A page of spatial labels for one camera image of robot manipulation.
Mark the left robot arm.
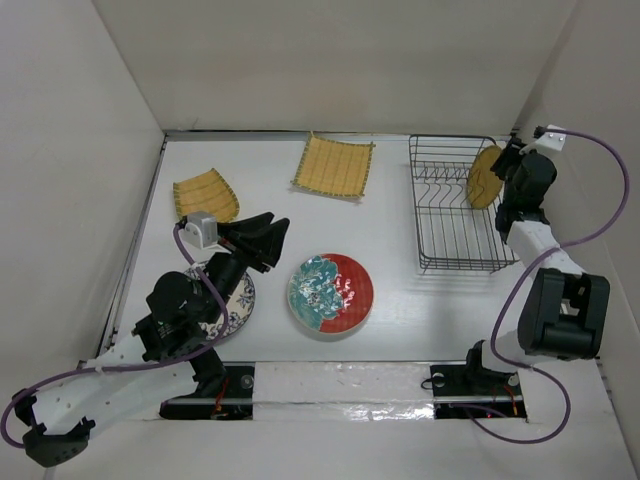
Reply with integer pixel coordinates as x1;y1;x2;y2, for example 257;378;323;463
1;212;290;468

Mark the curved yellow bamboo plate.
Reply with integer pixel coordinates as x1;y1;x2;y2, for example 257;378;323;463
173;168;240;223

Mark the red and teal floral plate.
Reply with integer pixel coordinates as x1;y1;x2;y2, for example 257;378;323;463
285;253;375;339

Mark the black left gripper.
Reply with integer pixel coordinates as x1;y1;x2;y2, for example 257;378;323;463
202;212;290;323

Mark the round yellow woven plate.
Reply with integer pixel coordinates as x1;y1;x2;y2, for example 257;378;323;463
467;145;503;209

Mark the blue and white floral plate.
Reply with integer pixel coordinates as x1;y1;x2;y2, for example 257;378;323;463
200;272;256;341

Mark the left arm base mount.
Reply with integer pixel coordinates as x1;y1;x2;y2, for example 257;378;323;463
159;363;255;421

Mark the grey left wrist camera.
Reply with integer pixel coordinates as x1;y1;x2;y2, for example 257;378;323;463
183;211;218;250

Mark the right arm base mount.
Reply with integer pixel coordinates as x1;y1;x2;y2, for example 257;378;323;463
421;363;527;420

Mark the black wire dish rack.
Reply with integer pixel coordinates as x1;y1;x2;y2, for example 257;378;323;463
408;134;518;274

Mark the square yellow bamboo plate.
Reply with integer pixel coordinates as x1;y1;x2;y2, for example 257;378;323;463
291;132;375;200

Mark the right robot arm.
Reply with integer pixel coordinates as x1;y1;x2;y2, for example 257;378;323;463
461;130;610;393

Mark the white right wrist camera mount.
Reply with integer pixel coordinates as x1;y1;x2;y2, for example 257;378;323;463
519;125;566;157

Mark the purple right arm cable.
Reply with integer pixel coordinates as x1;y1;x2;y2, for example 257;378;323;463
462;130;631;445

